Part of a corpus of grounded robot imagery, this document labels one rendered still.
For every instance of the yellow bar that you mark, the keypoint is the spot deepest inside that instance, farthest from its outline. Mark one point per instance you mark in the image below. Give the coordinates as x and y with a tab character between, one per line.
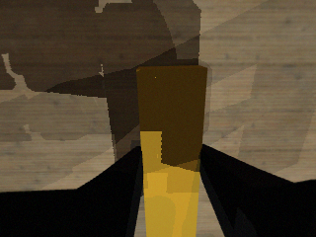
171	101

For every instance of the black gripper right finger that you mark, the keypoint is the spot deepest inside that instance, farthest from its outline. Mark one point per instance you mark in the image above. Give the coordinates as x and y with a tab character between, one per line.
250	202

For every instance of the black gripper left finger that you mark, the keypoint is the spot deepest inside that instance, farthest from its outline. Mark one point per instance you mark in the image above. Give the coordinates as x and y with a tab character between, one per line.
106	206

